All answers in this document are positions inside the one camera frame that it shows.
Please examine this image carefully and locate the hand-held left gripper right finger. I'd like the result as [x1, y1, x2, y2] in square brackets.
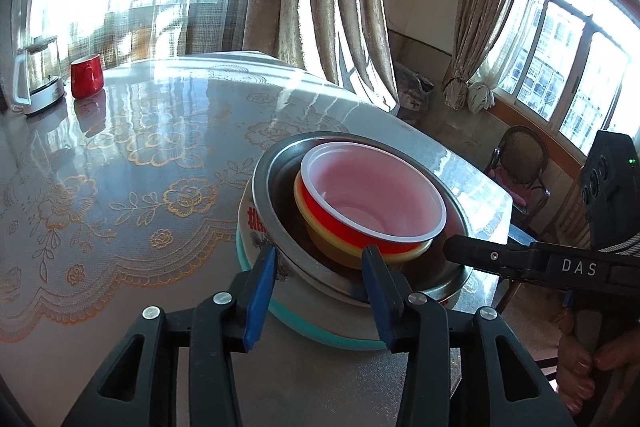
[362, 245, 576, 427]

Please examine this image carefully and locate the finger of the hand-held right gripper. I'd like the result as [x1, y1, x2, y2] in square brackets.
[442, 233, 538, 280]

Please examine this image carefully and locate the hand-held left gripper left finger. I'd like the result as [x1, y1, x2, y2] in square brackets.
[62, 245, 279, 427]

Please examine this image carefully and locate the yellow plastic bowl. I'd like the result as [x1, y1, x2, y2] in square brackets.
[293, 172, 431, 270]

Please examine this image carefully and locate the teal plastic plate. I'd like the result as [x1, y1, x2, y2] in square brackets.
[235, 227, 391, 353]

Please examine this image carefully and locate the large white dragon-print plate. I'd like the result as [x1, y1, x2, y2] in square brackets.
[237, 194, 451, 343]

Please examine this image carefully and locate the red plastic bowl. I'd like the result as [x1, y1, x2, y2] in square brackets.
[300, 142, 447, 258]

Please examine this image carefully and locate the stainless steel bowl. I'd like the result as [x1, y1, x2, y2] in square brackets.
[251, 133, 476, 308]

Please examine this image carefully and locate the person's right hand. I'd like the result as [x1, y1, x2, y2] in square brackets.
[555, 317, 640, 413]

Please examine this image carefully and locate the pink seat cushion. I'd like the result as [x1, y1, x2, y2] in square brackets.
[490, 169, 533, 208]

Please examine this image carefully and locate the dark round-back chair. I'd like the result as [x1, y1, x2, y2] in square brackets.
[484, 125, 551, 228]

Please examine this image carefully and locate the wooden framed window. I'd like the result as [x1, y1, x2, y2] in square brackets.
[487, 0, 640, 152]

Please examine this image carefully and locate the grey printed sack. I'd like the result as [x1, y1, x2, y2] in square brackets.
[397, 66, 436, 124]

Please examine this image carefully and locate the tied beige curtain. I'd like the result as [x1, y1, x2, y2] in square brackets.
[442, 0, 543, 112]

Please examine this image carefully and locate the red mug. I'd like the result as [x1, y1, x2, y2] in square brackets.
[70, 54, 105, 99]

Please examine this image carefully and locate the beige patterned curtain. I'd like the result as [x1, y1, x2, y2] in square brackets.
[243, 0, 401, 118]

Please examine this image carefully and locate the white glass electric kettle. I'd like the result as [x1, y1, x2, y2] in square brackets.
[11, 36, 67, 116]

